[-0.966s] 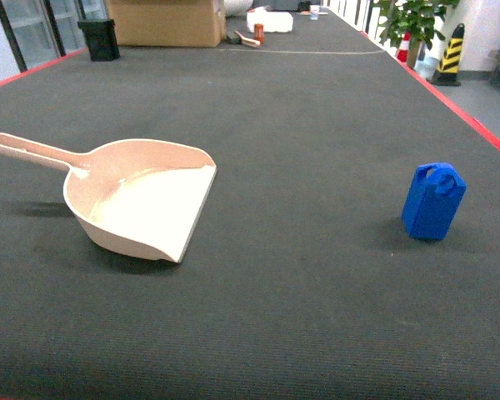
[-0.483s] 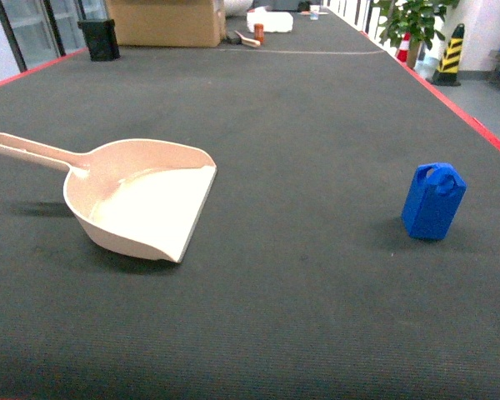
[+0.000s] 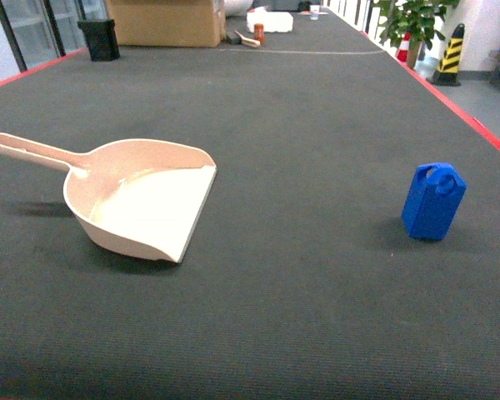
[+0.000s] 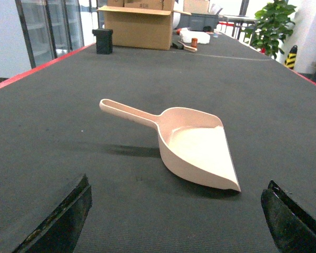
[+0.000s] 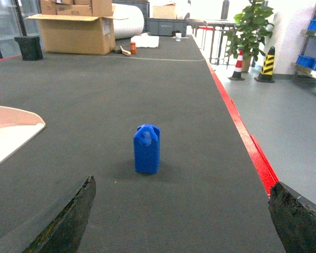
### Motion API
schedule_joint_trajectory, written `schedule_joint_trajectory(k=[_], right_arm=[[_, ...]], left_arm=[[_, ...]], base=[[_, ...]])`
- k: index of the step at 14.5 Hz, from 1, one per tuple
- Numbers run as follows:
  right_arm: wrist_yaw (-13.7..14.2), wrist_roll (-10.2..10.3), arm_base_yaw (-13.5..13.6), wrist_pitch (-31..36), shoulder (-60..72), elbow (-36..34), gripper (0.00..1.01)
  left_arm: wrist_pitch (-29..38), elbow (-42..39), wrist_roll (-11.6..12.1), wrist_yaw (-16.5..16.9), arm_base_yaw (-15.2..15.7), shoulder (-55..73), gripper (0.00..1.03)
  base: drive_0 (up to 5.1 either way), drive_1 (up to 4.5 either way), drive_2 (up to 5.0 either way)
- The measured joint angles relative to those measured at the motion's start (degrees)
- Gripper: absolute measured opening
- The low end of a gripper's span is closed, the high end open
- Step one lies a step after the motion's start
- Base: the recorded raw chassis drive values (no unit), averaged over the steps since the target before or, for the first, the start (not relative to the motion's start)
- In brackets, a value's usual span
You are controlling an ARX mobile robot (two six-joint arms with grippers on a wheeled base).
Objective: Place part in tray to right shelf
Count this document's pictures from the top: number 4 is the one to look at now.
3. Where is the large open cardboard box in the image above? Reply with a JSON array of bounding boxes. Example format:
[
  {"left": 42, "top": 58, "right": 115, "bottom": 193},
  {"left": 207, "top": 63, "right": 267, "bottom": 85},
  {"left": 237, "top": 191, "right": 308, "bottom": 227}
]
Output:
[{"left": 97, "top": 1, "right": 191, "bottom": 51}]

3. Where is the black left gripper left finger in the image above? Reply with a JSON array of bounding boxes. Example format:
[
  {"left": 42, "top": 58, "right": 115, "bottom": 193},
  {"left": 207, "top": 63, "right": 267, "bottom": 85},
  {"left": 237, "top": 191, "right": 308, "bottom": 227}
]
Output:
[{"left": 14, "top": 174, "right": 92, "bottom": 252}]

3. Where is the white foam box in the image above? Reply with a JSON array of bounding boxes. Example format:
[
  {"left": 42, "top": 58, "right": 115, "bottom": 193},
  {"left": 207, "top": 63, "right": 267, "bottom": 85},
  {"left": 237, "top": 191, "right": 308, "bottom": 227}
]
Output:
[{"left": 179, "top": 30, "right": 211, "bottom": 44}]

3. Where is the wooden handled brush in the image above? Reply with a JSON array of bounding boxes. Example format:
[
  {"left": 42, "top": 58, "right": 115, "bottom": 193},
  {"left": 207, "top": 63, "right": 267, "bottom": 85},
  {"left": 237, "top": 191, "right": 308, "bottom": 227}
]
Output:
[{"left": 172, "top": 41, "right": 198, "bottom": 53}]

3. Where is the grey plastic crate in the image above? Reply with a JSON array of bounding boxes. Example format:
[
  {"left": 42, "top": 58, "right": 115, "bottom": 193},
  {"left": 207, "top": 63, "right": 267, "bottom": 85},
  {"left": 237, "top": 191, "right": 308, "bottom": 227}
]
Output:
[{"left": 176, "top": 13, "right": 219, "bottom": 32}]

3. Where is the black plastic block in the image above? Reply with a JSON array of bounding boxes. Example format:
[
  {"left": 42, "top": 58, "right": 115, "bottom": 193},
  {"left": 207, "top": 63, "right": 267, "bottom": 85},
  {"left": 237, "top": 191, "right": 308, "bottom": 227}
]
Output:
[{"left": 92, "top": 28, "right": 113, "bottom": 55}]

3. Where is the green potted plant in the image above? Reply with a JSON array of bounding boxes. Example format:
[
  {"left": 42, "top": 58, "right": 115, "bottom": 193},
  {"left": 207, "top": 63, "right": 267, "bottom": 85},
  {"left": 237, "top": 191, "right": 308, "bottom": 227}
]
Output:
[{"left": 244, "top": 1, "right": 297, "bottom": 59}]

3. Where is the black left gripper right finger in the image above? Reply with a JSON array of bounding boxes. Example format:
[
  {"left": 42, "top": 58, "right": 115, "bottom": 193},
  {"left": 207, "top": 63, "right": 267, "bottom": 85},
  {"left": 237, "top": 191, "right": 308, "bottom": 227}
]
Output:
[{"left": 261, "top": 180, "right": 316, "bottom": 252}]

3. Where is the yellow black striped bollard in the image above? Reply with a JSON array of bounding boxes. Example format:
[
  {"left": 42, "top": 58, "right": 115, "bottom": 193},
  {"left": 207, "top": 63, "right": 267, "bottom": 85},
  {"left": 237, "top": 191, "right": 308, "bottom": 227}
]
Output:
[{"left": 284, "top": 45, "right": 298, "bottom": 70}]

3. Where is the glass door cabinet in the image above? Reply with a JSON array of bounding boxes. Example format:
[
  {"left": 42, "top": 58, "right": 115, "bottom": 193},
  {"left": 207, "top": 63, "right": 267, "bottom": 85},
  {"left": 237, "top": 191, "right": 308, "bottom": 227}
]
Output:
[{"left": 15, "top": 0, "right": 84, "bottom": 68}]

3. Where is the beige plastic scoop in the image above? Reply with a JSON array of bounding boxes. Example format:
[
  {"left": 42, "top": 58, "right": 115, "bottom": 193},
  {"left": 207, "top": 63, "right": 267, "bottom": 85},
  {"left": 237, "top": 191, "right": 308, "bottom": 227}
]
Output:
[{"left": 100, "top": 99, "right": 241, "bottom": 192}]

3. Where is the orange can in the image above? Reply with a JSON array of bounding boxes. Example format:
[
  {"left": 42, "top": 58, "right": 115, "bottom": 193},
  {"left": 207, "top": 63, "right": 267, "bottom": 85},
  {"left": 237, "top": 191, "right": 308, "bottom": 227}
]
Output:
[{"left": 191, "top": 37, "right": 198, "bottom": 48}]

